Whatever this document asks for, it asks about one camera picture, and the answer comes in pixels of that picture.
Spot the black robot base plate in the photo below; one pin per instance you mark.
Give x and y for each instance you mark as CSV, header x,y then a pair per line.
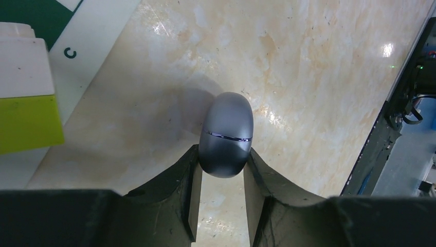
x,y
402,141

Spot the green white toy brick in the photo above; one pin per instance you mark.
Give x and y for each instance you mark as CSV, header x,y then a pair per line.
x,y
30,117

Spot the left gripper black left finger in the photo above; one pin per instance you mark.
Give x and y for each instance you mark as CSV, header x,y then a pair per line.
x,y
161,212

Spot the grey lavender earbud case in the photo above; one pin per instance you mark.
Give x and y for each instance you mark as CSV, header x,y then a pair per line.
x,y
226,137

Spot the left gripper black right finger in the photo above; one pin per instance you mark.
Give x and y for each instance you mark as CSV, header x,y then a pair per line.
x,y
280,213

